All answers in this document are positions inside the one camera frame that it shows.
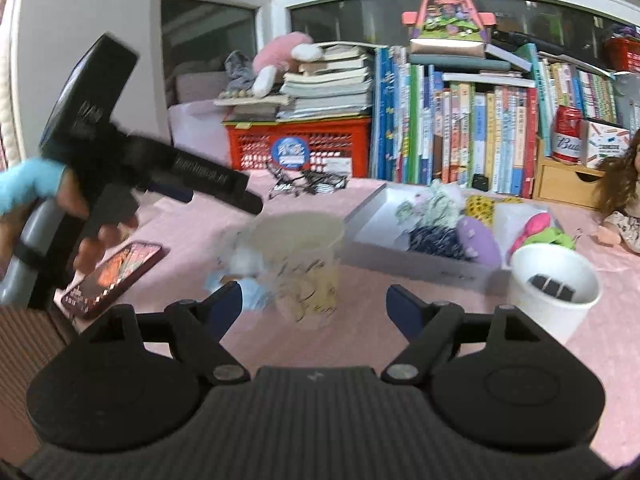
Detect person's left hand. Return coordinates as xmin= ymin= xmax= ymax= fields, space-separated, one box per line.
xmin=56 ymin=166 xmax=141 ymax=274

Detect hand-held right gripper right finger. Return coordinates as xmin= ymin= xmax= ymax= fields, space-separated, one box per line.
xmin=381 ymin=284 xmax=544 ymax=386

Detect dark teal flat book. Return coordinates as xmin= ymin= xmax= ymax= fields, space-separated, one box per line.
xmin=407 ymin=55 xmax=513 ymax=73

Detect light blue fluffy cloth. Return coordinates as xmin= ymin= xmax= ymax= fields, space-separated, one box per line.
xmin=202 ymin=240 xmax=273 ymax=311

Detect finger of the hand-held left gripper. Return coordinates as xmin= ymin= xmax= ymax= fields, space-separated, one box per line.
xmin=150 ymin=147 xmax=264 ymax=214
xmin=147 ymin=181 xmax=194 ymax=205

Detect red plastic basket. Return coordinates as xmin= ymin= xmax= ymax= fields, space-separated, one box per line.
xmin=605 ymin=37 xmax=640 ymax=73

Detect shallow grey white tray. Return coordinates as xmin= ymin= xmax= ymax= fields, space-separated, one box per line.
xmin=342 ymin=182 xmax=583 ymax=293

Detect pink and green cloth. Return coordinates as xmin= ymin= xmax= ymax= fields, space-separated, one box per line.
xmin=510 ymin=211 xmax=576 ymax=256

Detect red basket with round sticker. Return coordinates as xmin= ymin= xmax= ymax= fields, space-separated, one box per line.
xmin=225 ymin=116 xmax=372 ymax=178

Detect striped frame eyeglasses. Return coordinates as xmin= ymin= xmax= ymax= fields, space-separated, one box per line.
xmin=302 ymin=170 xmax=351 ymax=196

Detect black eyeglasses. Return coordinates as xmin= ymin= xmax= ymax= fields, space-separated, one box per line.
xmin=267 ymin=165 xmax=306 ymax=201

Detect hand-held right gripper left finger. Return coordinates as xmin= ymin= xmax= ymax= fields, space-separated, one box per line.
xmin=90 ymin=281 xmax=251 ymax=386

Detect black clips in cup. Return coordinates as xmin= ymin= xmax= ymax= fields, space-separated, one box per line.
xmin=530 ymin=272 xmax=578 ymax=303

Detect printed cartoon cup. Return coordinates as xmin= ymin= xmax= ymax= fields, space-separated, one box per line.
xmin=247 ymin=212 xmax=348 ymax=331

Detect grey crumpled cloth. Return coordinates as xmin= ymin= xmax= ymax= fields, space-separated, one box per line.
xmin=223 ymin=50 xmax=261 ymax=86

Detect brown haired doll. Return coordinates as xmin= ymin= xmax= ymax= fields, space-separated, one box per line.
xmin=595 ymin=127 xmax=640 ymax=255

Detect white paper cup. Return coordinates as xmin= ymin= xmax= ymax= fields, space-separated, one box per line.
xmin=509 ymin=244 xmax=601 ymax=346

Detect wooden drawer box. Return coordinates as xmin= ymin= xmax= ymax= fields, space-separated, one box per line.
xmin=532 ymin=135 xmax=608 ymax=209

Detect pink triangular toy house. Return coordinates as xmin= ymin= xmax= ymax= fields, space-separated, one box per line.
xmin=402 ymin=0 xmax=496 ymax=43

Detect white blue flat book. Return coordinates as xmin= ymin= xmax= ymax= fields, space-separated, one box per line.
xmin=484 ymin=42 xmax=533 ymax=73

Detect row of tall children's books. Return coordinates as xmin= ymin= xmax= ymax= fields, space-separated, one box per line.
xmin=370 ymin=45 xmax=541 ymax=199

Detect yellow sequin pouch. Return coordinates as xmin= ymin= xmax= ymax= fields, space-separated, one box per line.
xmin=462 ymin=195 xmax=521 ymax=233

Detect stack of grey paperback books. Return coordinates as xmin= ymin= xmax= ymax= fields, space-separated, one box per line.
xmin=277 ymin=45 xmax=373 ymax=122

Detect red drink can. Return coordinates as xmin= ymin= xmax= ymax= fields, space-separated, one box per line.
xmin=551 ymin=105 xmax=588 ymax=165

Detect pink and white plush toy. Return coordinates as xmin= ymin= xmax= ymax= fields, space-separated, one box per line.
xmin=250 ymin=31 xmax=323 ymax=98

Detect smartphone in red case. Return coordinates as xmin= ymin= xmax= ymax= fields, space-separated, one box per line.
xmin=60 ymin=241 xmax=165 ymax=320

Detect row of thin striped books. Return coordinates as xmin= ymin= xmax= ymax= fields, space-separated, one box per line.
xmin=525 ymin=42 xmax=618 ymax=126

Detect white box with pencil print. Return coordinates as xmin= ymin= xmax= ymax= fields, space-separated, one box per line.
xmin=580 ymin=120 xmax=633 ymax=170

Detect dark blue patterned cloth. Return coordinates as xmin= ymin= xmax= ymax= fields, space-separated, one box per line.
xmin=405 ymin=225 xmax=473 ymax=261

